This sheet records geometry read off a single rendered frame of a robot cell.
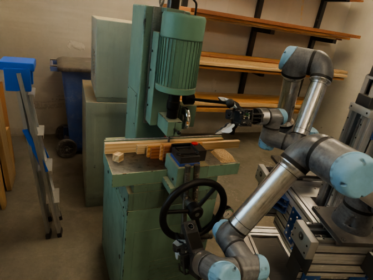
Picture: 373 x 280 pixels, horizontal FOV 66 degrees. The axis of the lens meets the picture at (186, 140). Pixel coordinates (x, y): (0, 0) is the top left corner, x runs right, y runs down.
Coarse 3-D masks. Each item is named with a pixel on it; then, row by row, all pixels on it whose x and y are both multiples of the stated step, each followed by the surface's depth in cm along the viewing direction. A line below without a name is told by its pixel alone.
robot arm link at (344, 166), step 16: (320, 144) 80; (336, 144) 77; (320, 160) 77; (336, 160) 73; (352, 160) 71; (368, 160) 71; (320, 176) 79; (336, 176) 73; (352, 176) 71; (368, 176) 72; (352, 192) 73; (368, 192) 74
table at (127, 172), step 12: (108, 156) 123; (132, 156) 126; (144, 156) 128; (108, 168) 117; (120, 168) 115; (132, 168) 117; (144, 168) 118; (156, 168) 120; (216, 168) 131; (228, 168) 134; (120, 180) 113; (132, 180) 115; (144, 180) 118; (156, 180) 120; (168, 180) 118; (168, 192) 115
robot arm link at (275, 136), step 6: (264, 126) 130; (264, 132) 130; (270, 132) 128; (276, 132) 129; (264, 138) 130; (270, 138) 129; (276, 138) 128; (282, 138) 127; (258, 144) 135; (264, 144) 131; (270, 144) 130; (276, 144) 128; (270, 150) 132
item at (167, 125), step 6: (162, 114) 132; (162, 120) 130; (168, 120) 126; (174, 120) 127; (162, 126) 131; (168, 126) 125; (174, 126) 126; (180, 126) 127; (168, 132) 126; (174, 132) 127
